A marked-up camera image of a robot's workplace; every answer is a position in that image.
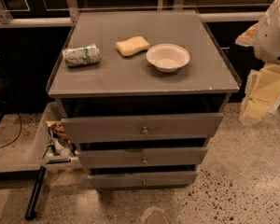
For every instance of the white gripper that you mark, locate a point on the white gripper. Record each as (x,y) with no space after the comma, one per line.
(272,39)

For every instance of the grey top drawer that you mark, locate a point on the grey top drawer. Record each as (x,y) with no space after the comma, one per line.
(134,128)

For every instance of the grey drawer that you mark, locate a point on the grey drawer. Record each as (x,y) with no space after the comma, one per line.
(143,180)
(134,128)
(118,158)

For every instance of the grey drawer cabinet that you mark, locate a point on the grey drawer cabinet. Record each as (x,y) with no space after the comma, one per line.
(119,86)

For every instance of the grey bottom drawer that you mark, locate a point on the grey bottom drawer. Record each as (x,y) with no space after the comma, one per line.
(143,180)

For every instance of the grey middle drawer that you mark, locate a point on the grey middle drawer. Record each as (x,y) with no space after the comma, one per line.
(118,158)

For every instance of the white paper bowl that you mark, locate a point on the white paper bowl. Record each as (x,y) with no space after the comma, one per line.
(167,58)

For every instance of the yellow sponge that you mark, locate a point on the yellow sponge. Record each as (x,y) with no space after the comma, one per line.
(132,46)

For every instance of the crushed green white can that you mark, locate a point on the crushed green white can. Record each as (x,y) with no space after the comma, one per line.
(82,56)

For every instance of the metal railing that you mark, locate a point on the metal railing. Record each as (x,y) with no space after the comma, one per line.
(46,13)

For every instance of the brown snack wrapper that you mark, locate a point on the brown snack wrapper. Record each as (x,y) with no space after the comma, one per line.
(57,128)

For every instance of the clear plastic bin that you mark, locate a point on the clear plastic bin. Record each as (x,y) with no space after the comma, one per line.
(42,151)

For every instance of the black metal leg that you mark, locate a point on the black metal leg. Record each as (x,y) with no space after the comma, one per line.
(30,211)

